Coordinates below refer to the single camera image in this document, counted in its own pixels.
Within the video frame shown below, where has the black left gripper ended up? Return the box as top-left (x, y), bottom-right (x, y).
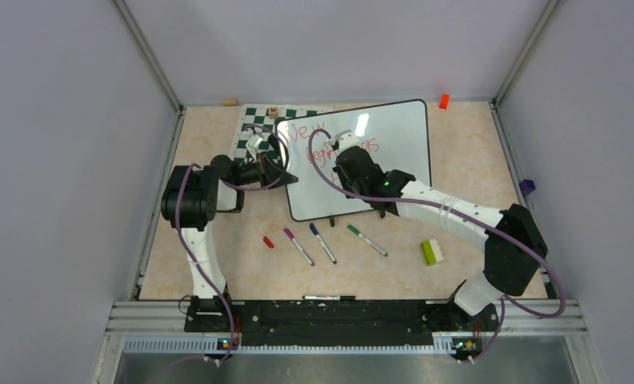
top-left (231, 151), bottom-right (297, 190)

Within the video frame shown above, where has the white whiteboard black frame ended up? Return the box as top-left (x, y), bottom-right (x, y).
top-left (277, 99), bottom-right (431, 222)

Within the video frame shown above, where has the red marker cap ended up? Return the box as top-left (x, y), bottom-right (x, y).
top-left (263, 236), bottom-right (275, 249)

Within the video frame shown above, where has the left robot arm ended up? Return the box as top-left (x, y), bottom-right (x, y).
top-left (160, 152), bottom-right (299, 331)

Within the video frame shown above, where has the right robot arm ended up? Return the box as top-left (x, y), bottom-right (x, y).
top-left (334, 145), bottom-right (548, 330)

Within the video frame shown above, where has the black sparkly microphone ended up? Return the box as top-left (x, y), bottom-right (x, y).
top-left (267, 133), bottom-right (284, 161)

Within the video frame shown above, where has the green capped marker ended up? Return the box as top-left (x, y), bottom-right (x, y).
top-left (347, 225), bottom-right (388, 257)

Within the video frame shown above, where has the green white chess mat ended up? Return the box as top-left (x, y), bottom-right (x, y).
top-left (229, 104), bottom-right (332, 165)

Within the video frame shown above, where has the pink capped marker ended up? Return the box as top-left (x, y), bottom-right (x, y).
top-left (283, 228), bottom-right (315, 266)

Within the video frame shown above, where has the wooden chess piece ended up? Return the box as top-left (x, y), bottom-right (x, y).
top-left (268, 107), bottom-right (279, 119)

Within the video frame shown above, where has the blue capped marker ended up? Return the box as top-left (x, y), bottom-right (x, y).
top-left (309, 222), bottom-right (338, 265)

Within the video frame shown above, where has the wooden cork piece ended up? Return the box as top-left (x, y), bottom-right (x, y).
top-left (222, 98), bottom-right (239, 106)

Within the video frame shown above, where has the green lego brick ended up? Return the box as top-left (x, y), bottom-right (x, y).
top-left (420, 239), bottom-right (443, 266)

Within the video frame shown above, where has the orange block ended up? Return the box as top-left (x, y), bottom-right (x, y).
top-left (439, 94), bottom-right (451, 110)

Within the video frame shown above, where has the purple block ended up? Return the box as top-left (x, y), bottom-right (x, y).
top-left (519, 179), bottom-right (536, 196)

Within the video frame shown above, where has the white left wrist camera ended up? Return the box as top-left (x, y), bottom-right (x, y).
top-left (245, 134), bottom-right (263, 160)

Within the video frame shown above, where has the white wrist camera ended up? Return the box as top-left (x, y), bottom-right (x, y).
top-left (328, 130), bottom-right (360, 153)
top-left (245, 134), bottom-right (263, 160)

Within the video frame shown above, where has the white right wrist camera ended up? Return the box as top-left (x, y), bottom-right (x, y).
top-left (328, 130), bottom-right (360, 153)

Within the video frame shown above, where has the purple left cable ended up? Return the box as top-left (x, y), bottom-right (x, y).
top-left (174, 123), bottom-right (292, 366)

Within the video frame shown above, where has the marker on base rail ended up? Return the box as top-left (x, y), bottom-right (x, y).
top-left (302, 295), bottom-right (356, 302)

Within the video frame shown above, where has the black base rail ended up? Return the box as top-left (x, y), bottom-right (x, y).
top-left (183, 295), bottom-right (499, 347)

